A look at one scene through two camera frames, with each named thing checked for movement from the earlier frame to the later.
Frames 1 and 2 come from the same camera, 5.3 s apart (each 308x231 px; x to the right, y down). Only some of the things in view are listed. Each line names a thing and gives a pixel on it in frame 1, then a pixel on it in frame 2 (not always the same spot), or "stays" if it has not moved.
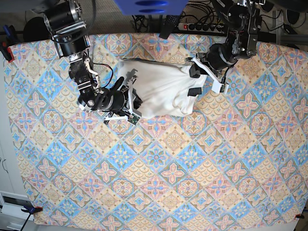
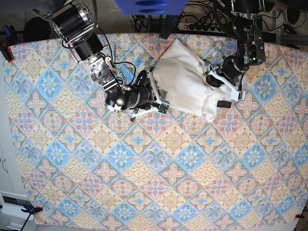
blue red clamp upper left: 8,39 stays
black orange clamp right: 299,216 stays
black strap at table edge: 168,23 stays
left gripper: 132,98 → 155,100
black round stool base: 36,29 stays
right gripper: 195,70 → 212,80
